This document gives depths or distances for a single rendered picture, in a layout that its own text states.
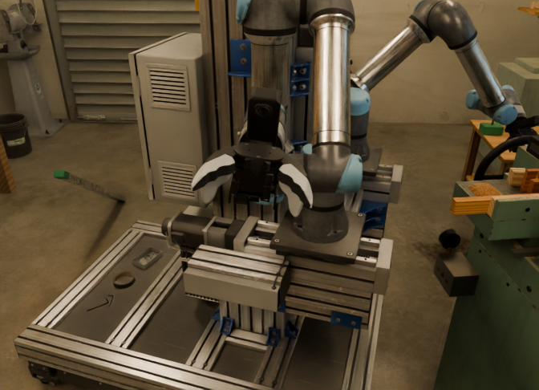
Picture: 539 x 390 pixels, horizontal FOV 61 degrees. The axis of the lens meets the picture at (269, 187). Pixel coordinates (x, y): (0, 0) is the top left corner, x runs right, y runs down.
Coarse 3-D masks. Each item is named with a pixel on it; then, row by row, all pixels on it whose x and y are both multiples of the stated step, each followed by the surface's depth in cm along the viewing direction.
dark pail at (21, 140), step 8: (16, 112) 366; (0, 120) 364; (8, 120) 367; (16, 120) 368; (24, 120) 355; (0, 128) 344; (8, 128) 345; (16, 128) 349; (24, 128) 357; (8, 136) 348; (16, 136) 352; (24, 136) 358; (8, 144) 351; (16, 144) 354; (24, 144) 359; (8, 152) 354; (16, 152) 356; (24, 152) 361
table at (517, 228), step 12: (492, 180) 133; (504, 180) 133; (456, 192) 132; (468, 192) 127; (504, 192) 127; (516, 192) 127; (468, 216) 126; (480, 216) 120; (480, 228) 120; (492, 228) 115; (504, 228) 115; (516, 228) 116; (528, 228) 116
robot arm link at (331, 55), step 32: (320, 0) 93; (320, 32) 93; (352, 32) 96; (320, 64) 91; (320, 96) 89; (320, 128) 88; (320, 160) 86; (352, 160) 86; (320, 192) 88; (352, 192) 87
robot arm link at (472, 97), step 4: (468, 92) 176; (472, 92) 174; (476, 92) 173; (468, 96) 176; (472, 96) 173; (476, 96) 172; (468, 100) 176; (472, 100) 173; (476, 100) 172; (480, 100) 172; (468, 104) 176; (472, 104) 174; (476, 104) 173; (480, 104) 171; (468, 108) 177; (472, 108) 175; (476, 108) 175; (480, 108) 172
